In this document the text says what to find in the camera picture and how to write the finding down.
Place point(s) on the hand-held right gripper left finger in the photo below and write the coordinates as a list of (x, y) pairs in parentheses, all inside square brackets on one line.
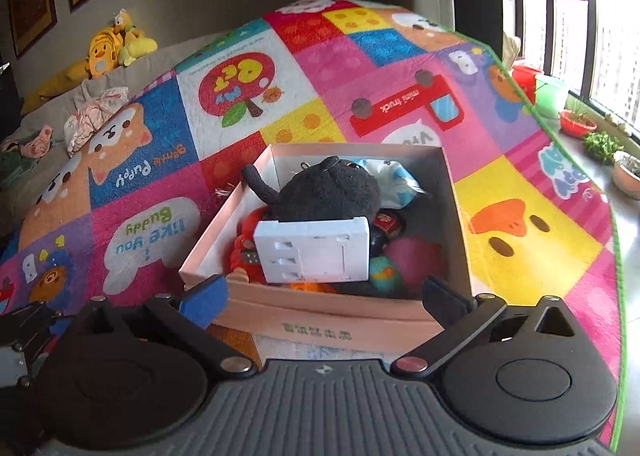
[(207, 298)]

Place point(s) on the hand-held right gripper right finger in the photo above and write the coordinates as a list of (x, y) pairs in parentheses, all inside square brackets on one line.
[(442, 298)]

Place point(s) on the red plastic toy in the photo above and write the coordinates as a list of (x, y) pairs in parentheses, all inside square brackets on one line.
[(243, 243)]

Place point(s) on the white plastic charger box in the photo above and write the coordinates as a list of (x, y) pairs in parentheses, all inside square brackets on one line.
[(310, 251)]

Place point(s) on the pink cardboard box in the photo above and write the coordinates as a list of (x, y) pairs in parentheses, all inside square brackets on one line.
[(320, 316)]

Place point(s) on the blue white tissue packet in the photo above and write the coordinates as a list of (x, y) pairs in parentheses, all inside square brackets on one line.
[(395, 176)]

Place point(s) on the black plush toy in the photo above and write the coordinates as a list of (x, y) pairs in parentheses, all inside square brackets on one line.
[(325, 191)]

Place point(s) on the pink egg toy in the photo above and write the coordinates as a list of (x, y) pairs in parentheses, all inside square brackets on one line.
[(412, 256)]

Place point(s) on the small pink cloth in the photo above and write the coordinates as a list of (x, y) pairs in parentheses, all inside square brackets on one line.
[(37, 141)]

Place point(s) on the pink white cloth bundle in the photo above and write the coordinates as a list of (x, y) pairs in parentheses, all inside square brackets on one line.
[(95, 118)]

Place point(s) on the pink flower pot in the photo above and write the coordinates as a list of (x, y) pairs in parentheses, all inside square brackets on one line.
[(627, 178)]

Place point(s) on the red plant bowl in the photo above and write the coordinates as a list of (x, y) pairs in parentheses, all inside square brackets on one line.
[(577, 123)]

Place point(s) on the leafy green plant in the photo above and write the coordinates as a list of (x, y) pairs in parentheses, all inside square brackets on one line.
[(602, 146)]

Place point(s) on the green bucket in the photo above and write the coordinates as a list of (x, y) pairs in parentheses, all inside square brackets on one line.
[(550, 93)]

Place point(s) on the red bucket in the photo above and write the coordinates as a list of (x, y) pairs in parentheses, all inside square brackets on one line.
[(525, 81)]

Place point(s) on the small stones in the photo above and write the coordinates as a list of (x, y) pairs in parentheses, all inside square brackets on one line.
[(617, 125)]

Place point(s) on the colourful printed play mat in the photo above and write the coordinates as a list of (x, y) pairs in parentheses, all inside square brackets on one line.
[(350, 61)]

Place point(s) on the beige bundle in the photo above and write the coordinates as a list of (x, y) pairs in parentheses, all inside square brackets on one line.
[(510, 48)]

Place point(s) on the black window frame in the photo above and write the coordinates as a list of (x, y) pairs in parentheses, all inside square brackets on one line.
[(547, 11)]

